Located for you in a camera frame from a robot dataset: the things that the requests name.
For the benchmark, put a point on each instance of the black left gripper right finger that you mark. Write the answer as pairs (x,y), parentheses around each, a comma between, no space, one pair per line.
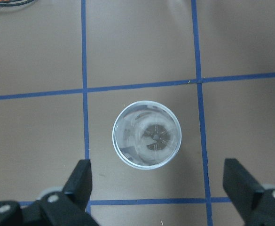
(241,187)

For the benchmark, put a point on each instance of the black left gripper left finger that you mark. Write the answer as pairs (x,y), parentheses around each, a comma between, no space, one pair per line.
(78,187)

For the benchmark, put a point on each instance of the clear tennis ball can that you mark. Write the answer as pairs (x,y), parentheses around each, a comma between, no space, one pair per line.
(146,135)

